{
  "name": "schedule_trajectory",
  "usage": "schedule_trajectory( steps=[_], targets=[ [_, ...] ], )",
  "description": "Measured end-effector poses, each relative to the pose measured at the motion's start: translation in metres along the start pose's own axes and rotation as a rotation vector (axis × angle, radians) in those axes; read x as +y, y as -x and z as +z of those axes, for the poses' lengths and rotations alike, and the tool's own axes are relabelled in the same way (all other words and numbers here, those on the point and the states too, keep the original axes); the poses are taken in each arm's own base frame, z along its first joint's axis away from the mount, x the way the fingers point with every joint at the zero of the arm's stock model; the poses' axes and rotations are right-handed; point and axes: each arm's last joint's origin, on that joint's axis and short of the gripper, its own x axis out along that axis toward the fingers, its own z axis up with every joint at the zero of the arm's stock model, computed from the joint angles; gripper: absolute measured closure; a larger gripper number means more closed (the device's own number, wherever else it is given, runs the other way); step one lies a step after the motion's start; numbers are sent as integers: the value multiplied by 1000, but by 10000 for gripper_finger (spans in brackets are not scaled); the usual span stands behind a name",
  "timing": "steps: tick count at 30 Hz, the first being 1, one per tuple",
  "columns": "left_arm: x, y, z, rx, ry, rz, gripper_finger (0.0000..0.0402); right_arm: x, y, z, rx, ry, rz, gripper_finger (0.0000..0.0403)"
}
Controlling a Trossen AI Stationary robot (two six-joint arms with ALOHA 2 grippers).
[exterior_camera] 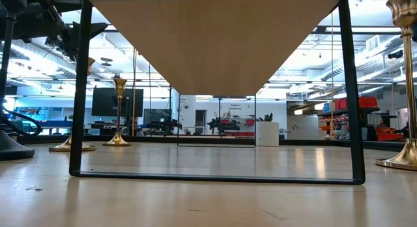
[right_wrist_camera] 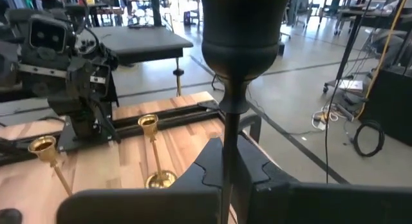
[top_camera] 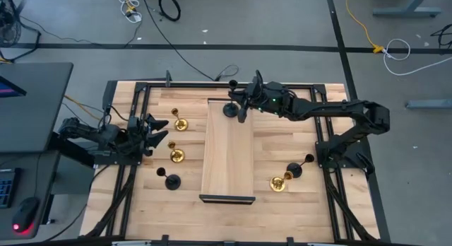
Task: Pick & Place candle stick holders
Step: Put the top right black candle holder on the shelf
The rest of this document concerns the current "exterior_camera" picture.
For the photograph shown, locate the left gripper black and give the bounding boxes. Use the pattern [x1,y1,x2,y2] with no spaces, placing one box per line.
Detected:
[63,21,109,54]

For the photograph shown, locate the gold candle stick holder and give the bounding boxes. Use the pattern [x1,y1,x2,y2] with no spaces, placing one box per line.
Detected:
[48,56,97,153]
[375,0,417,172]
[102,77,132,147]

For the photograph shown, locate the black candle stick holder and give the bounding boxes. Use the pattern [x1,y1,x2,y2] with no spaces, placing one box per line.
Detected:
[0,0,36,162]

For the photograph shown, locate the black ceiling light fixture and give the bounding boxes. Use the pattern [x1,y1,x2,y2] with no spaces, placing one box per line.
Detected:
[44,34,78,62]

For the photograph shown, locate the wooden riser shelf black legs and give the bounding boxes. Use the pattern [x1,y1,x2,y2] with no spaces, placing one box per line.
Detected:
[68,0,366,185]

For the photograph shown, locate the white plant pot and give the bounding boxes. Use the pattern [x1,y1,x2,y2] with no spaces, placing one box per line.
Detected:
[255,121,280,147]

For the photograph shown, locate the black storage rack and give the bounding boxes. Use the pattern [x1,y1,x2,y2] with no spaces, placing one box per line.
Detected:
[317,106,399,142]

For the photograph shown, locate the red storage bins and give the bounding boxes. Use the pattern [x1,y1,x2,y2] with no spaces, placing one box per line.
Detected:
[334,96,378,111]

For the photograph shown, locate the yellow hanging cord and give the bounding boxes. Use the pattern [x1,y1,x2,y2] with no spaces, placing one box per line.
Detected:
[131,47,137,137]

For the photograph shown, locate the black wall monitor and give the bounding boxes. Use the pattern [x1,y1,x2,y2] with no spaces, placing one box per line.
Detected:
[91,87,145,118]

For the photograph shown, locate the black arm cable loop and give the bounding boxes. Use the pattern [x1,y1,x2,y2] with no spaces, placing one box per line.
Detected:
[0,105,43,137]

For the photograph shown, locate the black aluminium table frame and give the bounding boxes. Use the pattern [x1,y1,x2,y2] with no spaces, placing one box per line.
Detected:
[16,134,407,153]

